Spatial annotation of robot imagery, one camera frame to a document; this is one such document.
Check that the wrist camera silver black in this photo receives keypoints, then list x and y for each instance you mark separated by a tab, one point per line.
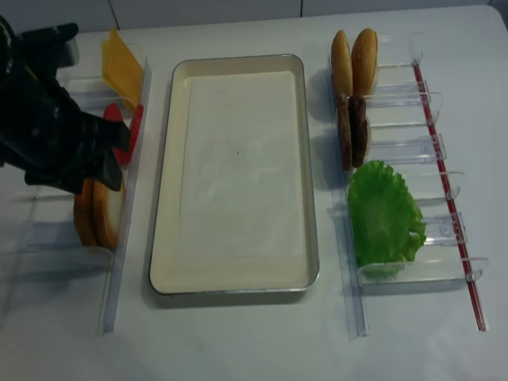
50	48

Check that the bun slice with white face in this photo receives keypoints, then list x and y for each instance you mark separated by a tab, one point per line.
107	206

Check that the brown meat patty left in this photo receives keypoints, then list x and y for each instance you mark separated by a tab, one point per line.
344	132

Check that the red tomato slice thick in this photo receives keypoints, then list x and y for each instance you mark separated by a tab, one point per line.
120	133

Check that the red tomato slice thin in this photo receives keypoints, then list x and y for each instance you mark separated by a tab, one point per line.
135	126

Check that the bun half left on right rack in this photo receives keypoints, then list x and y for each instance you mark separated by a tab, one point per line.
341	65

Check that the clear acrylic rack left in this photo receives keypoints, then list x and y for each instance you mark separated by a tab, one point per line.
62	255

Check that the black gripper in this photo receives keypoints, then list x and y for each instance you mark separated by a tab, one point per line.
55	143

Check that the brown meat patty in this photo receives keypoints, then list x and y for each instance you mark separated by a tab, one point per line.
344	132
359	129

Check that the brown meat patty right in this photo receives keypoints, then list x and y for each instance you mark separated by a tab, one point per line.
359	129

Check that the yellow cheese slices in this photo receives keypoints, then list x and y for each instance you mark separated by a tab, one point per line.
121	70

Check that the white paper tray liner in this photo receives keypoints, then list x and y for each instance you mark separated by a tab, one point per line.
241	193

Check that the clear acrylic rack right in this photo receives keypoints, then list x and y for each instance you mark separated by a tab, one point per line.
402	113

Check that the bun slice rear brown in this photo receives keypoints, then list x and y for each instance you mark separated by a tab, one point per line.
83	214

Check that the bun half on rack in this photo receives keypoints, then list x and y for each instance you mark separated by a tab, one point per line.
364	62
341	65

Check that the cream metal baking tray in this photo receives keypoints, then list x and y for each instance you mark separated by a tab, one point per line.
170	273

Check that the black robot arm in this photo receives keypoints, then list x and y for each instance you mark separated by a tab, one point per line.
13	63

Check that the green lettuce leaf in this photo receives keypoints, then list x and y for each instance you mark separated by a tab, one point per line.
387	224

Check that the clear acrylic rack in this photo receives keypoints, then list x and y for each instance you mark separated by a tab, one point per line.
402	113
62	255

